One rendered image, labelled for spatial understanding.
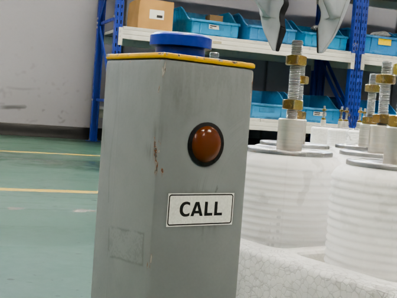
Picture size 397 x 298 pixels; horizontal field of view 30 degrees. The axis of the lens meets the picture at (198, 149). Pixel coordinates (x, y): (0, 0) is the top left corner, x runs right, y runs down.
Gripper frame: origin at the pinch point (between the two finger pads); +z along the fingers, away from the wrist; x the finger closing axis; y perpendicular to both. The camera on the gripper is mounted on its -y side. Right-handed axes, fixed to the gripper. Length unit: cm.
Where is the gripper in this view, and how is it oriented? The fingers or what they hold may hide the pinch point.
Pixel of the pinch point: (300, 37)
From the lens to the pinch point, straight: 65.6
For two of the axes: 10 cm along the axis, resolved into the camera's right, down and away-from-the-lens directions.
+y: -3.9, 0.2, -9.2
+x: 9.2, 0.9, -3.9
